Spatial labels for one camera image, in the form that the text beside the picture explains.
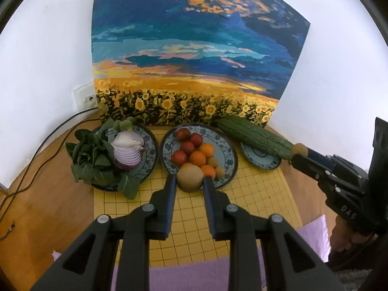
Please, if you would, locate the person's right hand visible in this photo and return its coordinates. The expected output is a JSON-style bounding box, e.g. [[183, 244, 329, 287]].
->
[[330, 216, 378, 252]]

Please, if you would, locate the sunflower field painting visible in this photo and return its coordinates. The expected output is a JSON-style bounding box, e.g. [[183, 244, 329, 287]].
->
[[91, 0, 310, 125]]

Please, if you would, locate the halved red onion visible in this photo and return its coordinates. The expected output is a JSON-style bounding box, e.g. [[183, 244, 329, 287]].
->
[[111, 131, 145, 170]]

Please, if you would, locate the orange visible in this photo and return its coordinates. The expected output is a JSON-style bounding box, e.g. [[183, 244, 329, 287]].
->
[[179, 162, 193, 170], [201, 164, 216, 179], [199, 143, 215, 158], [189, 150, 207, 168]]

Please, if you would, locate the blue plate under vegetables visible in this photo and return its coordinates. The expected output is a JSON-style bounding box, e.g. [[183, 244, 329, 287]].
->
[[91, 125, 159, 199]]

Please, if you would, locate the green leafy vegetable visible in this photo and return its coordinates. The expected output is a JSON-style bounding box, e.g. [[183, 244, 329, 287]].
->
[[65, 118, 135, 185]]

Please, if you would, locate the white wall socket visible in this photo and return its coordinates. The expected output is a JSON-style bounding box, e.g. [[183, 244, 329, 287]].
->
[[73, 81, 97, 112]]

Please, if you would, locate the red apple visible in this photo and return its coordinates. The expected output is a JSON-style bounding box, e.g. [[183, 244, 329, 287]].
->
[[190, 133, 203, 148], [180, 141, 195, 156], [171, 149, 187, 167], [174, 128, 191, 143]]

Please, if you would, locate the large blue patterned plate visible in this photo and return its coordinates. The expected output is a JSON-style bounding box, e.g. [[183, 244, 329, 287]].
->
[[159, 123, 238, 188]]

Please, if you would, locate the white fluffy blanket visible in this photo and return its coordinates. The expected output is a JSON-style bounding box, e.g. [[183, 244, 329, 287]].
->
[[335, 269, 372, 291]]

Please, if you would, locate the red apple back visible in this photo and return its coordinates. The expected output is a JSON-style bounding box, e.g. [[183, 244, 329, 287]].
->
[[174, 128, 191, 143]]

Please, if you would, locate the brown kiwi back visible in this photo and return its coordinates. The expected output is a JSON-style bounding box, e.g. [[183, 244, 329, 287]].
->
[[207, 157, 219, 168]]

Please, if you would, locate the red apple front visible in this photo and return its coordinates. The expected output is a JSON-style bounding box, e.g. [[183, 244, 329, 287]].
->
[[190, 133, 203, 148]]

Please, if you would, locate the yellow grid mat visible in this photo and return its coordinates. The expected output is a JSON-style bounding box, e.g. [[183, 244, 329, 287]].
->
[[94, 143, 302, 267]]

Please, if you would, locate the brown kiwi front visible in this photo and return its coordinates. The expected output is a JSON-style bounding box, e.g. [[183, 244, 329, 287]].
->
[[176, 166, 204, 193]]

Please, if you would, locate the purple fluffy towel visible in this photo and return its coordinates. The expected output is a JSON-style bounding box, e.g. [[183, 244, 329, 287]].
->
[[51, 213, 332, 291]]

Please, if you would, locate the brown kiwi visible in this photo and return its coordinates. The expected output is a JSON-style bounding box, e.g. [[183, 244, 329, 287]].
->
[[176, 166, 204, 193], [291, 143, 308, 157], [215, 166, 225, 179], [207, 157, 219, 168]]

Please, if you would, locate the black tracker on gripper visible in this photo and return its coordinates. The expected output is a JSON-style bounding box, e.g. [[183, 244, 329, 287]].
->
[[368, 117, 387, 233]]

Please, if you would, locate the green cucumber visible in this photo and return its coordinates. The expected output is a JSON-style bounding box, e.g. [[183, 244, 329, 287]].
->
[[214, 116, 293, 160]]

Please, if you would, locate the small blue plate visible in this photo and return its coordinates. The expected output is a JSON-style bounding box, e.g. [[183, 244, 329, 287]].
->
[[240, 143, 282, 170]]

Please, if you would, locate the orange back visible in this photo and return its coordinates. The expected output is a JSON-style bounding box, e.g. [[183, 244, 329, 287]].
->
[[199, 143, 215, 158]]

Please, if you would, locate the black cable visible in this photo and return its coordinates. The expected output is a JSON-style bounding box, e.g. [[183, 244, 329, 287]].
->
[[0, 105, 99, 242]]

